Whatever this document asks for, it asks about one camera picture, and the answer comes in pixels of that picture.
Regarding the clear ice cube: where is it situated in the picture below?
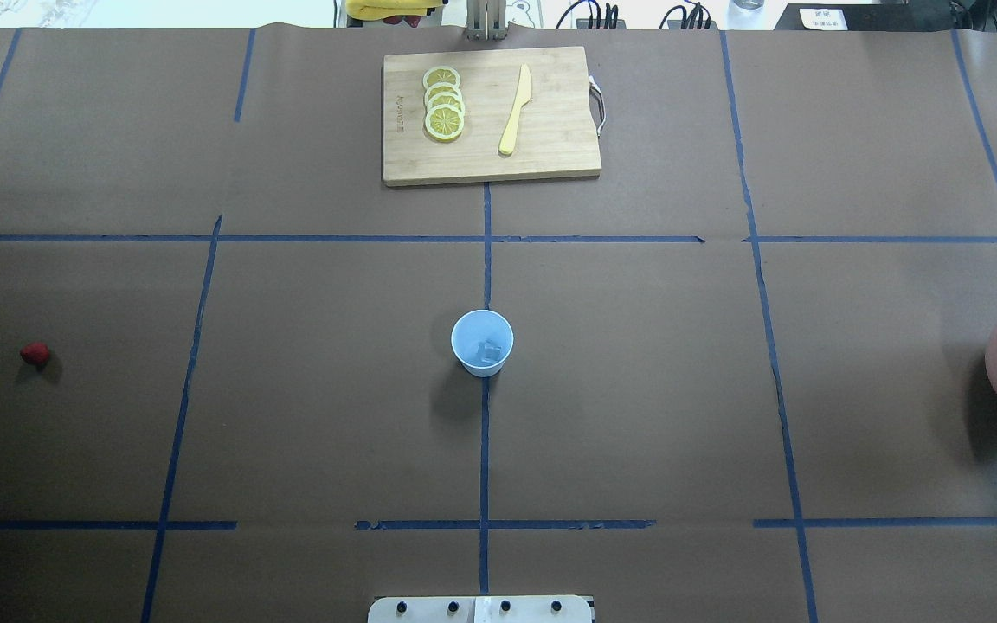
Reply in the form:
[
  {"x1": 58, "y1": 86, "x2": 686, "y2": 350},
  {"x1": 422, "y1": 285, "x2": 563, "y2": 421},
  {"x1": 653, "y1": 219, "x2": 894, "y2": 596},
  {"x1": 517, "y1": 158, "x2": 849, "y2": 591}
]
[{"x1": 476, "y1": 342, "x2": 504, "y2": 367}]

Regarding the red strawberry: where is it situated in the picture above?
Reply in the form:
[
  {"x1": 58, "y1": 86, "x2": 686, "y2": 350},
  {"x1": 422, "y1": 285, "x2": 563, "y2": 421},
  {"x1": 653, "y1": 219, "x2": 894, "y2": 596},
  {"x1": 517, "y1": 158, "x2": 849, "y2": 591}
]
[{"x1": 19, "y1": 342, "x2": 52, "y2": 370}]

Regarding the light blue plastic cup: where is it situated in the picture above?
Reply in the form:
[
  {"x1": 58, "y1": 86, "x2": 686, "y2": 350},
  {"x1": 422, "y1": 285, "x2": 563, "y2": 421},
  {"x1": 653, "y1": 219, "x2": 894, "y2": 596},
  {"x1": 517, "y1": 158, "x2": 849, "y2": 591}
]
[{"x1": 450, "y1": 309, "x2": 515, "y2": 378}]

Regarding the yellow plastic knife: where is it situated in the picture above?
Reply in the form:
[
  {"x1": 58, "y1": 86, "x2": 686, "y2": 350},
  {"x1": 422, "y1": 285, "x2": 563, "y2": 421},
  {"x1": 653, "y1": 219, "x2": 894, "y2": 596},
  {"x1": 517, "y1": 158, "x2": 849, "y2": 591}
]
[{"x1": 498, "y1": 64, "x2": 533, "y2": 157}]

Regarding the bamboo cutting board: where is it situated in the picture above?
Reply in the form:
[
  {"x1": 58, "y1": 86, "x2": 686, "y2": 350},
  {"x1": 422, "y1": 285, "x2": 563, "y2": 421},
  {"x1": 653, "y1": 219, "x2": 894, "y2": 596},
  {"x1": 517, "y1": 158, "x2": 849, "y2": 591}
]
[{"x1": 383, "y1": 46, "x2": 602, "y2": 188}]

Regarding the bottom lemon slice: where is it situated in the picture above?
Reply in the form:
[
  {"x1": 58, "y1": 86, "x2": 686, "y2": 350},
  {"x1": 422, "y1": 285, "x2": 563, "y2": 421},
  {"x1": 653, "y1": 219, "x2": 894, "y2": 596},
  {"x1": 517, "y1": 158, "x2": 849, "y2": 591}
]
[{"x1": 424, "y1": 107, "x2": 466, "y2": 143}]

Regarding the lemon slice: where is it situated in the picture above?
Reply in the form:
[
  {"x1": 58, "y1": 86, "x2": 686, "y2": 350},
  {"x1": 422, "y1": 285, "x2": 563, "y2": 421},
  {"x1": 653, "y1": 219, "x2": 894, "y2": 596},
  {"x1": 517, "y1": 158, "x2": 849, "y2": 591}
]
[
  {"x1": 422, "y1": 66, "x2": 460, "y2": 90},
  {"x1": 424, "y1": 107, "x2": 466, "y2": 143},
  {"x1": 426, "y1": 81, "x2": 464, "y2": 109},
  {"x1": 426, "y1": 91, "x2": 466, "y2": 117}
]

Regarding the top lemon slice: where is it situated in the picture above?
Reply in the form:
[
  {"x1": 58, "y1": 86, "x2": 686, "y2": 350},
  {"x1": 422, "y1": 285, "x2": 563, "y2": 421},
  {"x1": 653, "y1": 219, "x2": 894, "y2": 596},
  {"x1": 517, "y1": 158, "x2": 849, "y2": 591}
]
[{"x1": 422, "y1": 66, "x2": 460, "y2": 90}]

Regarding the yellow cloth bundle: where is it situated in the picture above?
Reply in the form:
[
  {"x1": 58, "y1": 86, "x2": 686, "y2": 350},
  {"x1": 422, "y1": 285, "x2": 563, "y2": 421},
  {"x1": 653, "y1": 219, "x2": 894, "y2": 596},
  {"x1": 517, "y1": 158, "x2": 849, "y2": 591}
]
[{"x1": 345, "y1": 0, "x2": 447, "y2": 22}]

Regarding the white label card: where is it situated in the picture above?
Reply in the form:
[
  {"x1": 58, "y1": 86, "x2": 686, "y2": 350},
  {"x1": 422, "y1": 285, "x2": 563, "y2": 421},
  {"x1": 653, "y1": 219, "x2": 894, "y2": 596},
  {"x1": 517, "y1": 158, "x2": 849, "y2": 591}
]
[{"x1": 798, "y1": 7, "x2": 848, "y2": 32}]

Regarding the aluminium frame post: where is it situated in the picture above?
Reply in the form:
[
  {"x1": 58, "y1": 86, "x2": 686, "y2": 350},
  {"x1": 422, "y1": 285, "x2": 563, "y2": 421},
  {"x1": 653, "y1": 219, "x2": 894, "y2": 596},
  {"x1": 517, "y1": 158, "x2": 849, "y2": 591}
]
[{"x1": 466, "y1": 0, "x2": 509, "y2": 41}]

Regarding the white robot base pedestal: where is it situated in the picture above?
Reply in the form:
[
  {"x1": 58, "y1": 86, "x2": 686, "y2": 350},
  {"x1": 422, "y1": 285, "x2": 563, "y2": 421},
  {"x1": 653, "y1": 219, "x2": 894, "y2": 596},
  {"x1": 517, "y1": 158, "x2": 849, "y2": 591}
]
[{"x1": 367, "y1": 594, "x2": 596, "y2": 622}]

